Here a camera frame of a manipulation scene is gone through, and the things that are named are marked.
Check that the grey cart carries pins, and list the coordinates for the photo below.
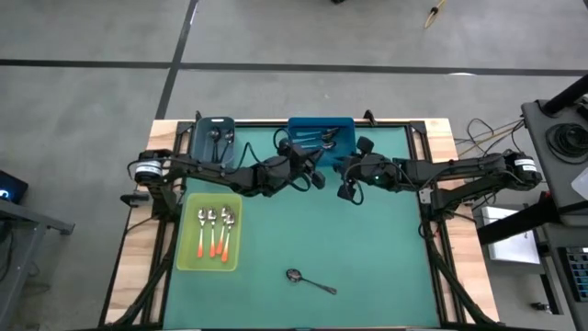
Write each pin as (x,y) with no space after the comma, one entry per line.
(542,138)

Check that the grey-blue plastic bin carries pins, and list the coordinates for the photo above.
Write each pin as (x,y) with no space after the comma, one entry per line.
(200,138)

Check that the black box with blue light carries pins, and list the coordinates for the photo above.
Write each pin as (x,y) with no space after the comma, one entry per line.
(11,186)

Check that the translucent yellow plastic bin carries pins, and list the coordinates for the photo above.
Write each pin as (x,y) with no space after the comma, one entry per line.
(188,248)

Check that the teal table mat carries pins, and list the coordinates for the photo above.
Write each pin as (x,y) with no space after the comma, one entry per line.
(285,239)

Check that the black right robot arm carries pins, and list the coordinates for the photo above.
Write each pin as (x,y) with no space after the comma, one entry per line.
(459,170)

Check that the white sheet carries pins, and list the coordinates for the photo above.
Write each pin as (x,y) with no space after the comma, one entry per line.
(582,183)

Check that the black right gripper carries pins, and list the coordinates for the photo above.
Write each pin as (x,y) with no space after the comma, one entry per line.
(363,170)

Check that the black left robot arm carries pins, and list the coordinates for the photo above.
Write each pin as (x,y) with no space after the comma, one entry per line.
(206,172)

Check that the grey metal bracket plate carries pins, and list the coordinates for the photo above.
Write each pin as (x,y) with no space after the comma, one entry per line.
(425,196)

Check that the bright blue plastic bin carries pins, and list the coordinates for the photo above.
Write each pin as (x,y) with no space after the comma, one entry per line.
(347,138)

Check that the black stand bar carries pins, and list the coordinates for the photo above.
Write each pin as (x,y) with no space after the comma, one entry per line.
(514,223)

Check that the black keypad with lit keys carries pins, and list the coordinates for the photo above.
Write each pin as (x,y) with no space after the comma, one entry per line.
(578,276)

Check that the black post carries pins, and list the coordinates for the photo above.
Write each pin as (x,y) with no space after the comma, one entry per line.
(567,96)

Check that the grey metal stand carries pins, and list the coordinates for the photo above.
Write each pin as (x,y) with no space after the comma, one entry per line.
(27,218)

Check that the white box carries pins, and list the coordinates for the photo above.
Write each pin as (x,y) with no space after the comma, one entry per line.
(510,243)

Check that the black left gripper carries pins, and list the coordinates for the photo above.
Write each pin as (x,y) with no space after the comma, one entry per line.
(294,174)

